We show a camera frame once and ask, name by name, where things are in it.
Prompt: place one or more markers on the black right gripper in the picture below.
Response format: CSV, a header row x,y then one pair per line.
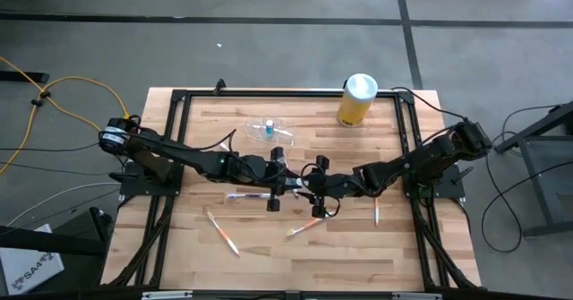
x,y
331,186

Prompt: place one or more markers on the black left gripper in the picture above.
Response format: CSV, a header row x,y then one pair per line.
x,y
275,179

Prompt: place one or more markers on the orange white toothbrush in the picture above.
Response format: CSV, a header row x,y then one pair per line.
x,y
222,233
309,225
377,212

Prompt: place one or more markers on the blue mouthwash bottle white cap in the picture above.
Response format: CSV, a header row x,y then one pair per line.
x,y
269,130

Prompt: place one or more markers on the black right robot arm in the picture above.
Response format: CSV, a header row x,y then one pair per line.
x,y
425,156

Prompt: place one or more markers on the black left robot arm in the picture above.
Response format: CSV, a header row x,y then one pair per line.
x,y
179,154

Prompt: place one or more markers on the clear acrylic organizer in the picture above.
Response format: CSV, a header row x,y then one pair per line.
x,y
257,130

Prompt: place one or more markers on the yellow canister white lid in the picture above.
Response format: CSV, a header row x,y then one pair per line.
x,y
356,107

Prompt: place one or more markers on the black metal stand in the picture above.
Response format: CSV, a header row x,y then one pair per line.
x,y
537,174

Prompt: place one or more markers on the black side stand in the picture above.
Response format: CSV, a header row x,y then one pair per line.
x,y
53,244

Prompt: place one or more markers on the white printed box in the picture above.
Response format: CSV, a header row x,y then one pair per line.
x,y
27,264

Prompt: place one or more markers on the black flat bar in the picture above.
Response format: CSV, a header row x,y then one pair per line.
x,y
22,76

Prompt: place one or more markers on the black aluminium table frame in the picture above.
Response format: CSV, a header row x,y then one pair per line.
x,y
291,93

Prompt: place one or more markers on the black frame clamp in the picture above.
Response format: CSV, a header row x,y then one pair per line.
x,y
219,86

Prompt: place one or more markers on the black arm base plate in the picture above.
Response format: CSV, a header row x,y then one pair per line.
x,y
447,186
134,186

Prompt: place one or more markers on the silver metal bracket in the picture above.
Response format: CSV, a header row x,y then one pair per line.
x,y
168,295
416,296

